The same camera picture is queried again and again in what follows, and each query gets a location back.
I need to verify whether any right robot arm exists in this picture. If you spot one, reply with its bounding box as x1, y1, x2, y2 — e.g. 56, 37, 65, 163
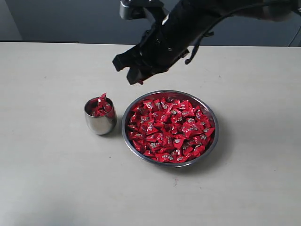
113, 0, 301, 85

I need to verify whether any stainless steel cup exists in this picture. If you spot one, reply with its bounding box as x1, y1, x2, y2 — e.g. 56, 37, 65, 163
84, 97, 117, 135

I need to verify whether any stainless steel bowl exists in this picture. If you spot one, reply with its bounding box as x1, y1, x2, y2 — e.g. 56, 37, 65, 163
121, 90, 219, 168

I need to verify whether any black cable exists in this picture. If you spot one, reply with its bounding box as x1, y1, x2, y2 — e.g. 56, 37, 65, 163
184, 0, 301, 65

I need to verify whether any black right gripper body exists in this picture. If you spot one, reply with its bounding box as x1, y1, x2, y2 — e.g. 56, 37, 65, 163
136, 0, 223, 73

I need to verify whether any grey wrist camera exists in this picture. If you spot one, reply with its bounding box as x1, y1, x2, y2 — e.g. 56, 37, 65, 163
119, 0, 166, 21

